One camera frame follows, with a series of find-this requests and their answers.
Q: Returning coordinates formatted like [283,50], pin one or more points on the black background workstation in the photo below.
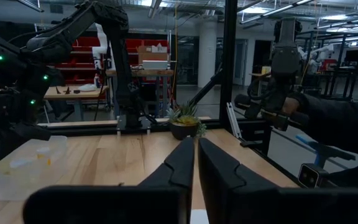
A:
[351,84]

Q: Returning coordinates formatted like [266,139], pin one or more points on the cardboard box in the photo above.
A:
[151,56]

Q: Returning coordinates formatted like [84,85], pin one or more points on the small amber bottle white cap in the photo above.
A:
[43,152]

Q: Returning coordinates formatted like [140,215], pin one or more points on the person's hand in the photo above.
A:
[290,105]

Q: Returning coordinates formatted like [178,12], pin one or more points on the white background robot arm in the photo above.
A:
[317,54]
[101,40]

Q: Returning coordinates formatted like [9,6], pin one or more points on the potted green succulent plant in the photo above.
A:
[183,123]

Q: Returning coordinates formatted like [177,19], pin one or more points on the silver aluminium bracket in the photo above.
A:
[233,119]

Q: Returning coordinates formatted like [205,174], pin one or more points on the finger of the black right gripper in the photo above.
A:
[20,135]

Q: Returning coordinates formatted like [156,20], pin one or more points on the clear plastic bin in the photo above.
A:
[57,146]

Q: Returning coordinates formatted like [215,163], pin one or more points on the black aluminium rig frame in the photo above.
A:
[228,62]

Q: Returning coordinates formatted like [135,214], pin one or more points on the red bin shelf rack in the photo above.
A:
[82,67]

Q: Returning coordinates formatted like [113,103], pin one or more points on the small silver-faced camera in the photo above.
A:
[309,175]

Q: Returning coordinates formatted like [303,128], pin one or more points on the white pillar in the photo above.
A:
[207,56]

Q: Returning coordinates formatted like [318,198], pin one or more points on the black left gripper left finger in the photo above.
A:
[120,202]

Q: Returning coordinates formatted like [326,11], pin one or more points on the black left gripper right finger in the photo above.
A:
[259,202]

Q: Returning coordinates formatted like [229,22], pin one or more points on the wooden work table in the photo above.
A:
[61,92]
[135,73]

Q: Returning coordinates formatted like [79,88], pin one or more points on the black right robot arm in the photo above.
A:
[117,62]

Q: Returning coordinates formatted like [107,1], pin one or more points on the white box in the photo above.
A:
[154,64]

